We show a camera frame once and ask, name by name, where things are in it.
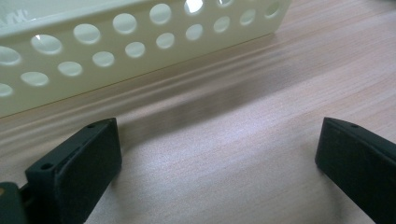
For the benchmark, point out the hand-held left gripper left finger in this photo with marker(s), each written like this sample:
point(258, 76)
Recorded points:
point(77, 174)

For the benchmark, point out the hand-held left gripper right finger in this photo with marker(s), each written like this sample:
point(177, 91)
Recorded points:
point(361, 161)

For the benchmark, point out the cream perforated plastic basket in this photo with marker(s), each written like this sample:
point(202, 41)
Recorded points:
point(174, 59)

